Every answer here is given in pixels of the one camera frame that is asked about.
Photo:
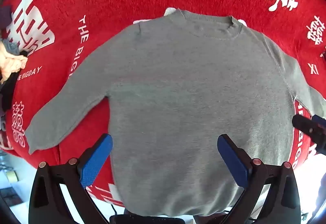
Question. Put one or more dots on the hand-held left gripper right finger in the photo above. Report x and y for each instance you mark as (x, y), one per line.
(232, 162)

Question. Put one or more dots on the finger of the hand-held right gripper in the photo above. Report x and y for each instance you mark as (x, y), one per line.
(304, 124)

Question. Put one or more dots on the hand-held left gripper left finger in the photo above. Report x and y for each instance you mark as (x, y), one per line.
(96, 160)

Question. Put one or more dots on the grey sweater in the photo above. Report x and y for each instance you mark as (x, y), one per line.
(193, 91)

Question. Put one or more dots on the black cloth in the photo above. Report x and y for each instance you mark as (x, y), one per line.
(6, 91)

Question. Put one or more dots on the grey-blue cloth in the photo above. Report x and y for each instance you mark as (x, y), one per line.
(12, 47)

